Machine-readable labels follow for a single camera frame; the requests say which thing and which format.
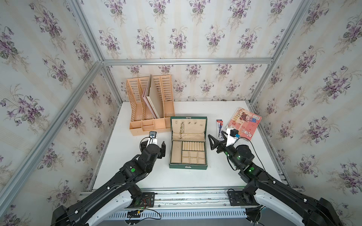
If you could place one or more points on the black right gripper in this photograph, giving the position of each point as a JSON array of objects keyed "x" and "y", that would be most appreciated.
[{"x": 217, "y": 144}]

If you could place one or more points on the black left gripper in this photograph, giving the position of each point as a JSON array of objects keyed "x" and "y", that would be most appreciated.
[{"x": 162, "y": 152}]

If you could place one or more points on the green jewelry box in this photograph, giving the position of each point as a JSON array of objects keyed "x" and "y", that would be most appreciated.
[{"x": 188, "y": 143}]

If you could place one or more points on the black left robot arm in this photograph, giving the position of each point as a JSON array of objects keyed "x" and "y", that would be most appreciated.
[{"x": 117, "y": 193}]

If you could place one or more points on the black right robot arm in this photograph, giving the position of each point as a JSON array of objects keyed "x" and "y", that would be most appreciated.
[{"x": 266, "y": 190}]

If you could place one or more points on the small blue white box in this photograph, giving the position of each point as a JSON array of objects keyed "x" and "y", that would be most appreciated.
[{"x": 219, "y": 130}]

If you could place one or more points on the peach plastic file organizer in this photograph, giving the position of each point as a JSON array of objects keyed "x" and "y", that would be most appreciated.
[{"x": 142, "y": 121}]

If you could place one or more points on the pink cartoon spiral notebook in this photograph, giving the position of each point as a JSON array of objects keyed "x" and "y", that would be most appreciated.
[{"x": 245, "y": 122}]

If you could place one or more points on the beige folder in organizer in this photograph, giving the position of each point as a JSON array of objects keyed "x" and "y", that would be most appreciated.
[{"x": 152, "y": 99}]

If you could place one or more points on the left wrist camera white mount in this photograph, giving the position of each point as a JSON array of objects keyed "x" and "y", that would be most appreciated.
[{"x": 152, "y": 138}]

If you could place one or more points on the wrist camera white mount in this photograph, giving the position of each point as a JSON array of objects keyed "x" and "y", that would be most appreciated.
[
  {"x": 152, "y": 138},
  {"x": 232, "y": 136}
]

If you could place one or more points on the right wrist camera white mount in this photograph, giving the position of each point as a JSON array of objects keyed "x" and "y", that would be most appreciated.
[{"x": 232, "y": 136}]

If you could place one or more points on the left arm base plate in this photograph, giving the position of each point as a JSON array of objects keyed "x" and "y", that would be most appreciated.
[{"x": 146, "y": 200}]

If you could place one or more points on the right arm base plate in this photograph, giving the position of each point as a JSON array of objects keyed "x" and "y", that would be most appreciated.
[{"x": 236, "y": 198}]

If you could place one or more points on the aluminium front rail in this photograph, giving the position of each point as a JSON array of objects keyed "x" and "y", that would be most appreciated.
[{"x": 206, "y": 198}]

